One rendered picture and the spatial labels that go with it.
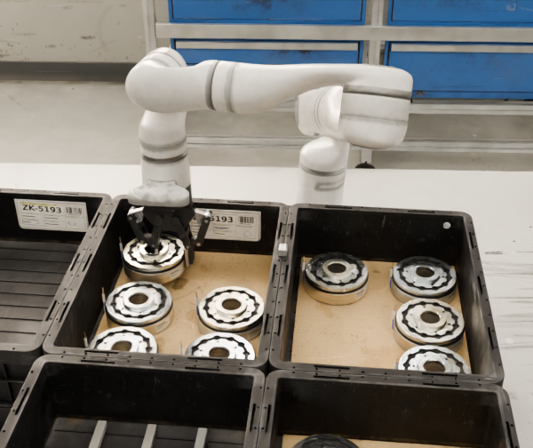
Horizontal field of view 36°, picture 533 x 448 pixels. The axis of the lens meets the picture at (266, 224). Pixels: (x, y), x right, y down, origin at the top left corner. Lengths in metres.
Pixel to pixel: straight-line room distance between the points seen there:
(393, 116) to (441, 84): 2.15
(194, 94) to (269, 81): 0.11
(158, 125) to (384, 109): 0.34
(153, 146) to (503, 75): 2.21
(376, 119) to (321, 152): 0.49
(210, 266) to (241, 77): 0.40
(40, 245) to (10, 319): 0.20
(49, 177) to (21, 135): 1.80
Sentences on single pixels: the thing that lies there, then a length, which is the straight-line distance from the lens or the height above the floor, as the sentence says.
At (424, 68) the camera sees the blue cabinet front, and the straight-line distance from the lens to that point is 3.20.
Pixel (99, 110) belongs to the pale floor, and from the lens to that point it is 3.91.
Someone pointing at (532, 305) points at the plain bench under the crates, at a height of 0.70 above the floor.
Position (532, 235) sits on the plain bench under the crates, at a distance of 1.79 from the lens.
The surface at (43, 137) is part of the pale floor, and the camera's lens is 3.72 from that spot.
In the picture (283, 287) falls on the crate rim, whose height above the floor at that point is 0.93.
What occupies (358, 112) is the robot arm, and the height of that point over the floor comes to 1.19.
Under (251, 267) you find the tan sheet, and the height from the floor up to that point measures 0.83.
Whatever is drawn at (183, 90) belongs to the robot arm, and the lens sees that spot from 1.15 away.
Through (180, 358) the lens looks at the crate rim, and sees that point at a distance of 1.08.
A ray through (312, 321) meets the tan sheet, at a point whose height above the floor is 0.83.
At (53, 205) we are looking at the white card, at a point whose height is 0.91.
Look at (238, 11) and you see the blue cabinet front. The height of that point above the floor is 0.65.
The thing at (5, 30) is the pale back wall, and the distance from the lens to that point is 4.25.
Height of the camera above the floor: 1.66
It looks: 34 degrees down
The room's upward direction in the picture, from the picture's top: straight up
